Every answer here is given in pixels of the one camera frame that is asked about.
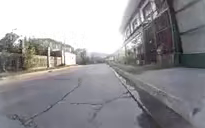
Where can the distant trees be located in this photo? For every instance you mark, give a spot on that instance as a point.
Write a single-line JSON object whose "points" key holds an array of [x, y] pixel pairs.
{"points": [[81, 56]]}

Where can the grey asphalt road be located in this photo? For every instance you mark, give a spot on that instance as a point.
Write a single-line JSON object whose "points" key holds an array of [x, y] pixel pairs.
{"points": [[90, 83]]}

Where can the white building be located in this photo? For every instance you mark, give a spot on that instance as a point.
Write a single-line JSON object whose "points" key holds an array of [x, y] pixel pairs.
{"points": [[70, 58]]}

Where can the pale pole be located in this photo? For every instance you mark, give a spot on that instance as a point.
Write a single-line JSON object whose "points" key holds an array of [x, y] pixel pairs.
{"points": [[49, 58]]}

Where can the dark building with windows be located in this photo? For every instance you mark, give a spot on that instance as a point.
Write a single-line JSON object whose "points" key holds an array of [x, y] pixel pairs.
{"points": [[153, 31]]}

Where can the concrete kerb and gutter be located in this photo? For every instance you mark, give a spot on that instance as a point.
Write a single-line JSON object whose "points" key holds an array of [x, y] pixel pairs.
{"points": [[154, 106]]}

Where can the row of trees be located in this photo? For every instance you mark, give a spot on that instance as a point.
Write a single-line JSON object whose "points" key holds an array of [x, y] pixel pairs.
{"points": [[30, 50]]}

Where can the concrete sidewalk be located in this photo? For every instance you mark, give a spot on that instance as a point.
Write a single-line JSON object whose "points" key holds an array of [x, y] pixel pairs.
{"points": [[180, 85]]}

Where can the low boundary wall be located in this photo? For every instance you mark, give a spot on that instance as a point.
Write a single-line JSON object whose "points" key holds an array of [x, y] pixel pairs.
{"points": [[40, 61]]}

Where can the grey wall with green base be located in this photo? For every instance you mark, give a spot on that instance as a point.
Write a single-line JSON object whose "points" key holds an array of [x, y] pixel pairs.
{"points": [[196, 30]]}

